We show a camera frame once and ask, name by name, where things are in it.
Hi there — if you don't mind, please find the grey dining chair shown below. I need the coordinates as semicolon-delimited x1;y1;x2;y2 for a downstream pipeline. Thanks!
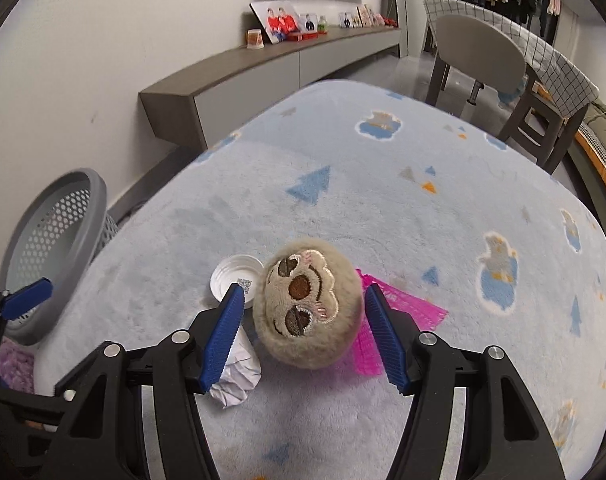
425;13;530;106

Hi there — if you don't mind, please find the checked tablecloth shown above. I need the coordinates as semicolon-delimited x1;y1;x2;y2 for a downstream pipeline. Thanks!
423;0;601;121

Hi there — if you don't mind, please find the long floating wall cabinet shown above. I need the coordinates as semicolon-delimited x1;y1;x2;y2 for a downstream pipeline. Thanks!
139;25;401;151

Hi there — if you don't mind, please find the printed light blue blanket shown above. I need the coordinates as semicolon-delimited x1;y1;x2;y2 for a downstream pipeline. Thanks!
33;79;606;480

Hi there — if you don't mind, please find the purple fluffy cloth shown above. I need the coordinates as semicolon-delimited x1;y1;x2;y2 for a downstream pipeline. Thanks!
0;340;36;393

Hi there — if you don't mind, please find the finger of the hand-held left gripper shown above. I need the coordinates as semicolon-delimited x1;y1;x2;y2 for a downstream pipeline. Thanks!
0;276;54;333

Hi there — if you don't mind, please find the leaning tall mirror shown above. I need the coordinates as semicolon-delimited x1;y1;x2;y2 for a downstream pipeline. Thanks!
388;0;410;58

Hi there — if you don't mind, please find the round beige sloth plush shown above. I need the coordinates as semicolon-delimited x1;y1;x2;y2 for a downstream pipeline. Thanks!
252;239;366;372

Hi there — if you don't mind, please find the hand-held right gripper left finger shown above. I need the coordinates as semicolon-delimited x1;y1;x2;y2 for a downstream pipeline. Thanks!
42;282;246;480

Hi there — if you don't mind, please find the large photo frame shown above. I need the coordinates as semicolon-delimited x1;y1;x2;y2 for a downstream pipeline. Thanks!
249;0;302;43

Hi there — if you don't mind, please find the pink plastic mesh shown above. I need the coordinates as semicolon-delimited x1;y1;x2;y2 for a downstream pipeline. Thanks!
353;270;449;378

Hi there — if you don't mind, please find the orange checked sofa throw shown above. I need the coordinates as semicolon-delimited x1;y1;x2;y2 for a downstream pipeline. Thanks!
575;122;606;211

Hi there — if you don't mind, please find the white paper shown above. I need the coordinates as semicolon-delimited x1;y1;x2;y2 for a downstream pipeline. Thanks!
208;325;263;409

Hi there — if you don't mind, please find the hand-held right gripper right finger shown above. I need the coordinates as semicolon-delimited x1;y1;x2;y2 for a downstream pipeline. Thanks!
364;284;566;480

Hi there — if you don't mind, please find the grey perforated plastic basket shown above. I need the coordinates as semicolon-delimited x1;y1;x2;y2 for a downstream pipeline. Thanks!
0;168;119;347

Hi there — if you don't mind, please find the white plastic bottle cap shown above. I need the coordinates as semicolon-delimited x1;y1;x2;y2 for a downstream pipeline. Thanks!
209;255;265;308

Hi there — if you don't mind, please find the grey wooden stool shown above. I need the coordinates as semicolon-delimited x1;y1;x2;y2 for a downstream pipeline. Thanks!
498;77;568;166

